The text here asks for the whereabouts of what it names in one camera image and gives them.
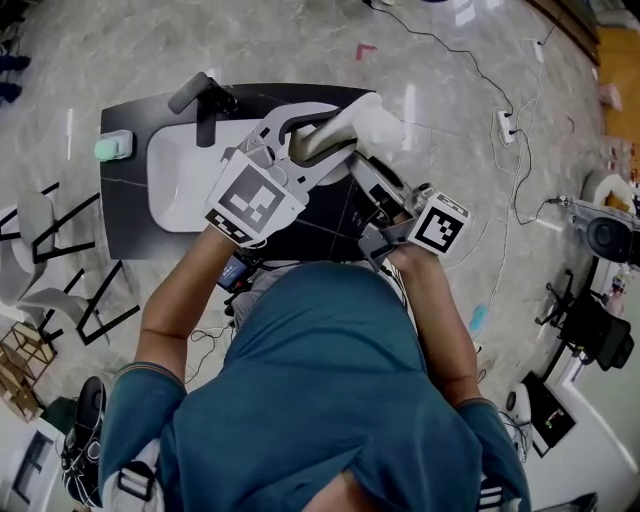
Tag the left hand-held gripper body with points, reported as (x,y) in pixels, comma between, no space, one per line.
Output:
(250,200)

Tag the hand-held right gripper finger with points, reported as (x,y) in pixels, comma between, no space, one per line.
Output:
(375,175)

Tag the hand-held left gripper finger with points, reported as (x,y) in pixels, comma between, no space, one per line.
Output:
(320,170)
(300,110)

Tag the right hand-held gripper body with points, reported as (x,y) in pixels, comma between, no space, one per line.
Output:
(437,225)

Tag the white towel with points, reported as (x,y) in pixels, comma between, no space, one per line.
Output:
(370,120)

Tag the pale green soap dish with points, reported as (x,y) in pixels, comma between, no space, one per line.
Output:
(127,142)

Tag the person's left forearm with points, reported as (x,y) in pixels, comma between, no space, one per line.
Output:
(175,310)

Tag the person's right forearm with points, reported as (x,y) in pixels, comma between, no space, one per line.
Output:
(440,340)

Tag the light green object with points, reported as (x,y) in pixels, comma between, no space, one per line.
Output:
(107,150)

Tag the white sink basin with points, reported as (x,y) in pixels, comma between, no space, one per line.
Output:
(180,185)

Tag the black waist-mounted device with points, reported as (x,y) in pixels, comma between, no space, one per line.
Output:
(232,275)

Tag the black faucet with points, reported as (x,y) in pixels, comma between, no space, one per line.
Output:
(205,120)

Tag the blue cloth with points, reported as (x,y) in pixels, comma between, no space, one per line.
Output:
(479,317)

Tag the person's left leg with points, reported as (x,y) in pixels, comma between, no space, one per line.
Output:
(255,305)

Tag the white power strip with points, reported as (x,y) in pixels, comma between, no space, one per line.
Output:
(532,50)
(506,127)

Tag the dark wooden vanity cabinet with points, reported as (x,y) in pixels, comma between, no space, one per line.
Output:
(125,220)

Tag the white round pet bed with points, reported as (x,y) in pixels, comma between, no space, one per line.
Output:
(595,187)

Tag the black bowl-shaped shell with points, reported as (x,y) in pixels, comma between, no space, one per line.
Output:
(610,240)
(92,400)

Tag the orange cushion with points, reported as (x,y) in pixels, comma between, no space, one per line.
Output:
(617,200)

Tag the black office chair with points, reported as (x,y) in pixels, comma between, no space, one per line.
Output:
(600,330)

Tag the person's blue shirt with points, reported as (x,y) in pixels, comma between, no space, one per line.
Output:
(325,400)

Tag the small pink box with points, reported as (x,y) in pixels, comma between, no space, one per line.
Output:
(610,95)

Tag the black low table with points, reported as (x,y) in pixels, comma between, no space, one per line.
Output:
(550,415)

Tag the dark wooden platform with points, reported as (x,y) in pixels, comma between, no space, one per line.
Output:
(565,25)

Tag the brown cardboard boxes pile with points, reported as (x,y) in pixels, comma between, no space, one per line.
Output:
(622,75)

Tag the brown frame side table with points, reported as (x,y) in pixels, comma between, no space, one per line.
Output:
(25,370)

